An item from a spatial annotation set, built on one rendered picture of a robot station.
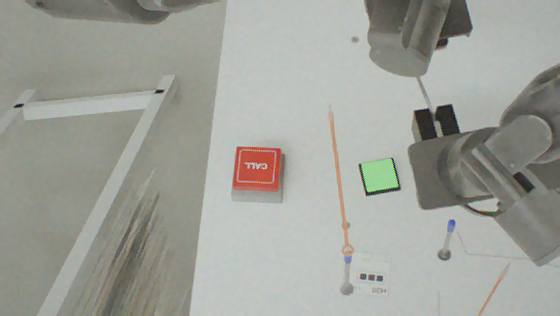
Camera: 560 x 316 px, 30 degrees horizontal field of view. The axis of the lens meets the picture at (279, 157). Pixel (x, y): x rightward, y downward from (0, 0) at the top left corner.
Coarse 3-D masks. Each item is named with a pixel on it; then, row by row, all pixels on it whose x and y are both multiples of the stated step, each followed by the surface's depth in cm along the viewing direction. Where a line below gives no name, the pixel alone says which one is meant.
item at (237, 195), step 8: (280, 168) 115; (280, 176) 115; (232, 184) 115; (280, 184) 114; (232, 192) 114; (240, 192) 114; (248, 192) 114; (256, 192) 114; (264, 192) 114; (272, 192) 114; (280, 192) 114; (232, 200) 115; (240, 200) 115; (248, 200) 115; (256, 200) 115; (264, 200) 115; (272, 200) 114; (280, 200) 114
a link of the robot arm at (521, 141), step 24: (528, 120) 83; (504, 144) 85; (528, 144) 84; (528, 168) 86; (552, 168) 88; (528, 192) 88; (552, 192) 87; (504, 216) 89; (528, 216) 88; (552, 216) 88; (528, 240) 89; (552, 240) 88
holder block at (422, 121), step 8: (448, 104) 110; (416, 112) 109; (424, 112) 109; (440, 112) 109; (448, 112) 109; (416, 120) 109; (424, 120) 109; (432, 120) 109; (440, 120) 109; (448, 120) 109; (456, 120) 109; (416, 128) 110; (424, 128) 109; (432, 128) 108; (448, 128) 108; (456, 128) 108; (416, 136) 110; (424, 136) 108; (432, 136) 108
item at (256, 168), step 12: (240, 156) 114; (252, 156) 114; (264, 156) 114; (276, 156) 114; (240, 168) 114; (252, 168) 114; (264, 168) 113; (276, 168) 113; (240, 180) 113; (252, 180) 113; (264, 180) 113; (276, 180) 113
